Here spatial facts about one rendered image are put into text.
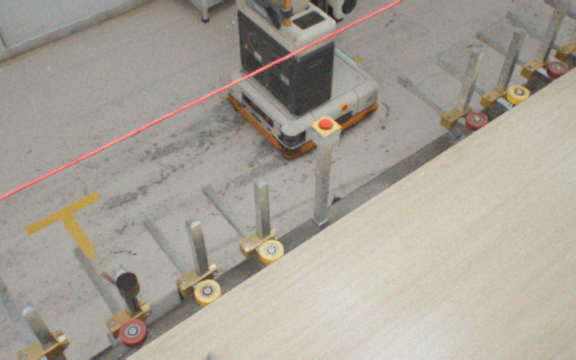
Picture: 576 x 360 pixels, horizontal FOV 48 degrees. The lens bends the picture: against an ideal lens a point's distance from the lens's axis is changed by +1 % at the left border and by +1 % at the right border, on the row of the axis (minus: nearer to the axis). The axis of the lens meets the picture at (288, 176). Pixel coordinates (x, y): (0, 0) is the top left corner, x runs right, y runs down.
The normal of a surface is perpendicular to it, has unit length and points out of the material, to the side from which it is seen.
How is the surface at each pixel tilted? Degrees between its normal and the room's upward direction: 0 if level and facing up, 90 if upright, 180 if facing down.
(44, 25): 90
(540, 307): 0
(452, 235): 0
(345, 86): 0
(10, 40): 90
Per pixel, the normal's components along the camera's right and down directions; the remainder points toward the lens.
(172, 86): 0.00, -0.65
